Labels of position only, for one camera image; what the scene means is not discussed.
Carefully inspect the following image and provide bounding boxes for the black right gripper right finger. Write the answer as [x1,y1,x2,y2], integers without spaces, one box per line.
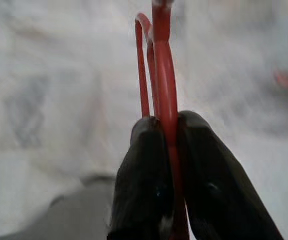
[176,110,284,240]

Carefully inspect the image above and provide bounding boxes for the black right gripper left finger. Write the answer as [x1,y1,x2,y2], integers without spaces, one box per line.
[107,117,178,240]

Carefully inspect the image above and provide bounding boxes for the red plastic hanger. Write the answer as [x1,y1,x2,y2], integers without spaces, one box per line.
[134,0,191,240]

